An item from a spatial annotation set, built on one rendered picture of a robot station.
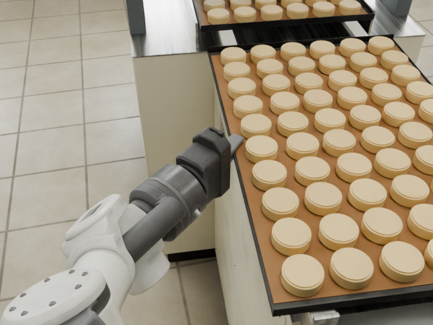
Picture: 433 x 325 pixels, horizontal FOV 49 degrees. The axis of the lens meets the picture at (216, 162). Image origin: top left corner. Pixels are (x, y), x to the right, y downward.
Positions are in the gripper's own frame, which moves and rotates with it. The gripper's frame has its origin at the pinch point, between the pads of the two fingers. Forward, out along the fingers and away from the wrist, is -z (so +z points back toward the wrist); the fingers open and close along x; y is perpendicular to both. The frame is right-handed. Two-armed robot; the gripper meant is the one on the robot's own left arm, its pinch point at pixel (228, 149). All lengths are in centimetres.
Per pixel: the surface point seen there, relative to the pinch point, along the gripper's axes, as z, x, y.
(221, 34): -30.4, 0.0, 23.9
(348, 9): -55, 2, 6
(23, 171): -21, -89, 122
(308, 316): 16.9, -1.8, -24.1
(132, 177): -47, -89, 82
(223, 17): -33.9, 2.1, 25.9
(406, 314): 6.0, -6.8, -33.1
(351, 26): -51, 0, 3
